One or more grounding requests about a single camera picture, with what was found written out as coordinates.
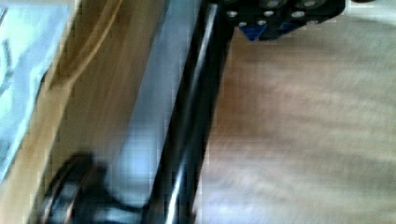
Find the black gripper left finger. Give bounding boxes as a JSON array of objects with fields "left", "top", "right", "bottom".
[{"left": 36, "top": 153, "right": 143, "bottom": 224}]

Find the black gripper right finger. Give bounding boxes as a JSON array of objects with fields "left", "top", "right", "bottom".
[{"left": 214, "top": 0, "right": 346, "bottom": 41}]

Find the bamboo drawer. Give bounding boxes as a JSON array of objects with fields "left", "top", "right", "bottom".
[{"left": 0, "top": 0, "right": 176, "bottom": 224}]

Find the Deep River chips bag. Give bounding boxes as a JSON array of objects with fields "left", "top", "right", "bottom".
[{"left": 0, "top": 3, "right": 70, "bottom": 179}]

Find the black drawer handle bar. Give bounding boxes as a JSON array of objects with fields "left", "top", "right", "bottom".
[{"left": 141, "top": 0, "right": 233, "bottom": 224}]

